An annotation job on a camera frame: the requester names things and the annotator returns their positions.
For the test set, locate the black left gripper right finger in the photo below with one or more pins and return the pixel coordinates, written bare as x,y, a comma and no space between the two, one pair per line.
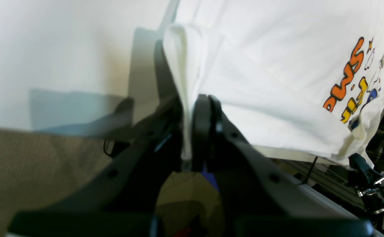
258,198

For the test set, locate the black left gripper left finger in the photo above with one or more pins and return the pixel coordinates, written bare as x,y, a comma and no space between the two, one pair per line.
120,201

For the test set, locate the white printed t-shirt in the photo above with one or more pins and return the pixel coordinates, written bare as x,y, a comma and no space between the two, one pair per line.
305,75

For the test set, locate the grey table frame rail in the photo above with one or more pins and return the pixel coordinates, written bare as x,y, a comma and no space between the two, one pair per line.
334,182

